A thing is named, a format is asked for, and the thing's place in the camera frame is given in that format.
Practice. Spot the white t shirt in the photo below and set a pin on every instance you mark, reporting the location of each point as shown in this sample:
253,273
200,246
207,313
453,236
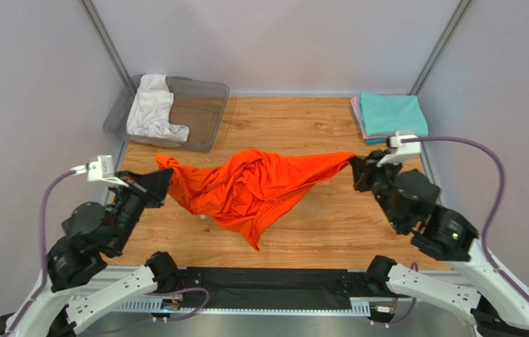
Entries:
149,115

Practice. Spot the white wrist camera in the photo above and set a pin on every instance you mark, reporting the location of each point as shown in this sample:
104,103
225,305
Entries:
402,146
100,169

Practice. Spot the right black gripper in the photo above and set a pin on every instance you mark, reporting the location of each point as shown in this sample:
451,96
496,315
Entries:
375,175

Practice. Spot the left corner aluminium post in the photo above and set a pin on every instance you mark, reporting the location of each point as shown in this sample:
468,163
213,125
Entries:
106,41

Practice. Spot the corner aluminium post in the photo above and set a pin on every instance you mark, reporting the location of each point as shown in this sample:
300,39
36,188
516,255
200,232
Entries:
455,20
106,41

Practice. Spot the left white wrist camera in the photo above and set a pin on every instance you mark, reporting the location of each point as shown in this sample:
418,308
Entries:
100,169

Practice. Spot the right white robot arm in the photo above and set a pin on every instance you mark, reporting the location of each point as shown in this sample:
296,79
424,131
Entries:
493,300

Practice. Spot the clear plastic bin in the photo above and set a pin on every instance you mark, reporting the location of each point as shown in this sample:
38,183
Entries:
196,105

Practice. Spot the dark teal folded t shirt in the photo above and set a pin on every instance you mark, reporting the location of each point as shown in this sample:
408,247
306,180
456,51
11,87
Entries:
376,140

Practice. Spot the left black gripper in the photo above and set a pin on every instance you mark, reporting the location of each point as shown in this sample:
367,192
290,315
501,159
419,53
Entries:
153,186

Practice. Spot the aluminium frame rail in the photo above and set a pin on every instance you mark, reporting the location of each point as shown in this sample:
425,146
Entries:
383,312

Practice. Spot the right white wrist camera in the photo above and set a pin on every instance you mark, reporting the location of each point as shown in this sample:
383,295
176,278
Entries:
402,146

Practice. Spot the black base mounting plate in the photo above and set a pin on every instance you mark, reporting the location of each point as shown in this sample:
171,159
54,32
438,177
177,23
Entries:
269,288

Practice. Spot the orange t shirt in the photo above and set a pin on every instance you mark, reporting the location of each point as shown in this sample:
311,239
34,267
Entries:
252,189

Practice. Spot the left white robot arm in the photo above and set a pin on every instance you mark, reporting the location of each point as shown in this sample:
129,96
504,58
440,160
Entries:
90,233

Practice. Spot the right corner aluminium post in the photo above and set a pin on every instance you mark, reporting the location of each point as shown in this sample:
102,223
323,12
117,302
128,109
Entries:
455,20

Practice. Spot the pink folded t shirt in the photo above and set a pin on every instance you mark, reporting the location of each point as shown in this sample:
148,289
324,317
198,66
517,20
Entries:
356,103

